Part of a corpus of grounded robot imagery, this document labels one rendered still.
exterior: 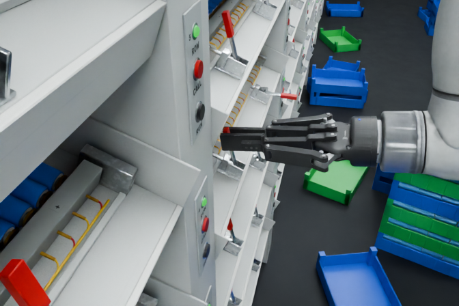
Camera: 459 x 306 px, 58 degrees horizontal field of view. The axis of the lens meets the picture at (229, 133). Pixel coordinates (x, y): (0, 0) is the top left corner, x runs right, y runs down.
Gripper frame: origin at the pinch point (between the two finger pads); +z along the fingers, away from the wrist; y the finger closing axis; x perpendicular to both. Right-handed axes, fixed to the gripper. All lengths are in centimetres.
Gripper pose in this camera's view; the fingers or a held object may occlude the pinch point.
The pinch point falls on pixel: (243, 138)
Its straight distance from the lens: 67.2
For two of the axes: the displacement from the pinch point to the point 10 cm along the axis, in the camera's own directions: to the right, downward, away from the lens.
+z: -9.6, -0.1, 2.8
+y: 2.5, -5.4, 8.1
